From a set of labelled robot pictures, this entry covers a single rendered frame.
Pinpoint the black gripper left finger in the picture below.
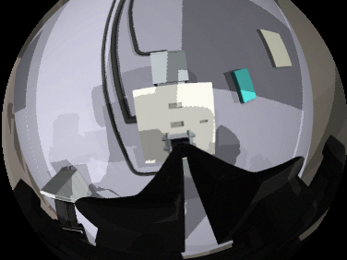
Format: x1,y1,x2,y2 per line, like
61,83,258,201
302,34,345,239
75,146,185,253

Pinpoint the teal rectangular block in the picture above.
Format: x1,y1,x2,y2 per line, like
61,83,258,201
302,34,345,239
230,68,256,103

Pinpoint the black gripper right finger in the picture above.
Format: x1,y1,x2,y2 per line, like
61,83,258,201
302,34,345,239
185,144,304,244

